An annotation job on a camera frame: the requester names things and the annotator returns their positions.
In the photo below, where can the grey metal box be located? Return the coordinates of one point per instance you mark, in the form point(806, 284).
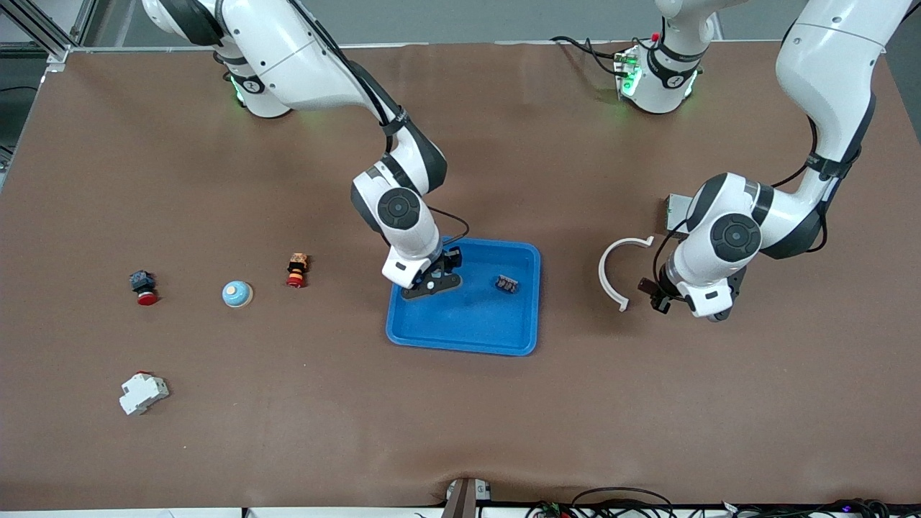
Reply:
point(675, 208)

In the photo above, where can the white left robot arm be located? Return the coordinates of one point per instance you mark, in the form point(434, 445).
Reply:
point(827, 65)

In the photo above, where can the white curved plastic clip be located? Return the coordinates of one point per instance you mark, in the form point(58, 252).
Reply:
point(601, 275)

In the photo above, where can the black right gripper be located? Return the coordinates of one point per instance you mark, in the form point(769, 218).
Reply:
point(450, 260)

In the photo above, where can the red emergency stop button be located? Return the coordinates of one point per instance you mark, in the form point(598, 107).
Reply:
point(142, 282)

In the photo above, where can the blue bell with cream knob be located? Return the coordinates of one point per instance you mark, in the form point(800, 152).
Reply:
point(237, 294)

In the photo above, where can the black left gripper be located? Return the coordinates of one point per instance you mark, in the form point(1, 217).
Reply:
point(657, 294)

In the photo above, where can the aluminium frame post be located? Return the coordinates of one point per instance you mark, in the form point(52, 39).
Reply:
point(59, 56)

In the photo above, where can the white circuit breaker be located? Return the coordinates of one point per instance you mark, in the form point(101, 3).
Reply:
point(142, 394)

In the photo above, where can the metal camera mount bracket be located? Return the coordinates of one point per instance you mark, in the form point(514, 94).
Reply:
point(460, 500)

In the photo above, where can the small black connector block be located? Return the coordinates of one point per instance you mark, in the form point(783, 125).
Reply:
point(507, 284)

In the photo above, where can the blue plastic tray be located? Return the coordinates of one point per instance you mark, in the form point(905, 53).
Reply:
point(475, 316)

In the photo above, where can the brown table cover mat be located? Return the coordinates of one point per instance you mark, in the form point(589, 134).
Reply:
point(460, 432)

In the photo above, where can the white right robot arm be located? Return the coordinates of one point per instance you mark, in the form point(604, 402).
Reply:
point(288, 50)

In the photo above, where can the orange red push button switch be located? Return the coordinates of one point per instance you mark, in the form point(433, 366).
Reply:
point(296, 270)

